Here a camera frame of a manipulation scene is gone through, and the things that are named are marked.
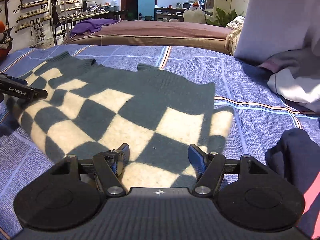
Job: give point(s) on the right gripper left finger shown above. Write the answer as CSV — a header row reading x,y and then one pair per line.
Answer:
x,y
109,167

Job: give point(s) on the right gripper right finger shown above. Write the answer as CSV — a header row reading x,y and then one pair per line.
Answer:
x,y
208,169

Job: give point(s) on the checkered green cream sweater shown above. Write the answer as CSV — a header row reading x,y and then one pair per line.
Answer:
x,y
91,108

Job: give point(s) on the folded clothes stack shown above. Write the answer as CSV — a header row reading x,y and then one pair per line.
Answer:
x,y
4,49

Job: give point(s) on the blue plaid bed sheet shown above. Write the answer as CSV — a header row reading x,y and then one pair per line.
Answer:
x,y
260,116

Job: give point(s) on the dark navy garment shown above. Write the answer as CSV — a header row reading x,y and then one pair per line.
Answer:
x,y
295,158

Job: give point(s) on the purple blanket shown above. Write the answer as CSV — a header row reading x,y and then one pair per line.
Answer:
x,y
91,25

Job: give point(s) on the brown bed with mauve cover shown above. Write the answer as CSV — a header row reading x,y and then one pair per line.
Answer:
x,y
156,33

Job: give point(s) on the floral cream pillow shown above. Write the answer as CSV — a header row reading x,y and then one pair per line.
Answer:
x,y
233,37

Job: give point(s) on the green potted plant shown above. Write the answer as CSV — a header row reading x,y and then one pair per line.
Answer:
x,y
222,18

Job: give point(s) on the light lavender duvet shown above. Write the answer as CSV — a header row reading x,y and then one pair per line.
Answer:
x,y
283,37

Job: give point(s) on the dark low console table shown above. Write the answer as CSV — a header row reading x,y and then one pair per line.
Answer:
x,y
161,13

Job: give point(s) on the white microwave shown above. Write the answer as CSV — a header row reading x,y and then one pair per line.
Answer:
x,y
186,5

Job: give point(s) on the wall display shelves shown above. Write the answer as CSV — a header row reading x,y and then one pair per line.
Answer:
x,y
37,23

